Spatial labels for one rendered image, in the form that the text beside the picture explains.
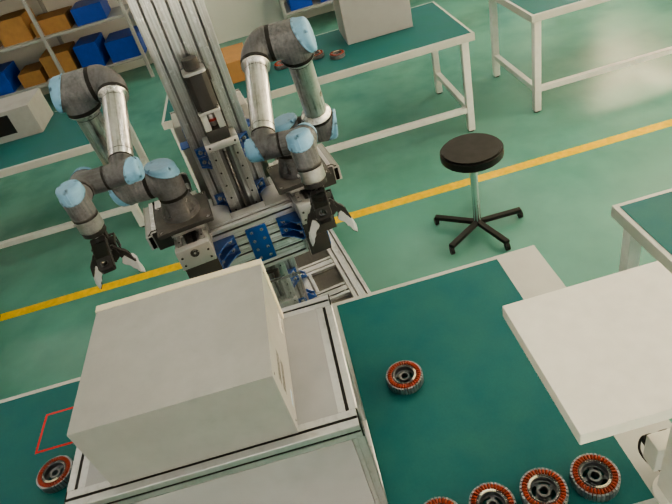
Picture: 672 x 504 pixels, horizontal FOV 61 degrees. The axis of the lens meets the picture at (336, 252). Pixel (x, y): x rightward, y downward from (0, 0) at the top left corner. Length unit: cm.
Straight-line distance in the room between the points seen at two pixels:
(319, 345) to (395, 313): 59
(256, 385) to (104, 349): 41
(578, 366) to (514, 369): 59
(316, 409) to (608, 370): 62
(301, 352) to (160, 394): 39
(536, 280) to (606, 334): 80
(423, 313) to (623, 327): 84
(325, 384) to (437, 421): 45
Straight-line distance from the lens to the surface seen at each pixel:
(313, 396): 137
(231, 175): 241
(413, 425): 172
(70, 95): 209
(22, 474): 218
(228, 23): 815
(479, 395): 176
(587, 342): 129
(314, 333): 150
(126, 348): 140
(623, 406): 120
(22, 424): 233
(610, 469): 161
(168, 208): 229
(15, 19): 795
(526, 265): 213
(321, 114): 218
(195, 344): 131
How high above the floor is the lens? 217
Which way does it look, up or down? 38 degrees down
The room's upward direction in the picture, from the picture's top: 16 degrees counter-clockwise
